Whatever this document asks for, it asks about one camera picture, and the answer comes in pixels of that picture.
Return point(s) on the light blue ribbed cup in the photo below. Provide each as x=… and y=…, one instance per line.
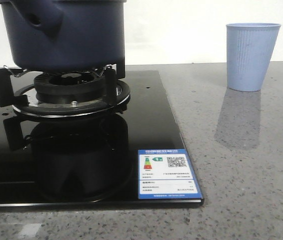
x=249, y=48

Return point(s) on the dark blue cooking pot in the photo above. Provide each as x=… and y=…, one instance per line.
x=65, y=35

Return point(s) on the black metal pot support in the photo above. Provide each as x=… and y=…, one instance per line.
x=63, y=92

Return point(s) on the blue energy label sticker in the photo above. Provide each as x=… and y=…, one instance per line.
x=166, y=174

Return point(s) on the black glass gas stove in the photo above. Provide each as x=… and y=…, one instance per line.
x=88, y=162

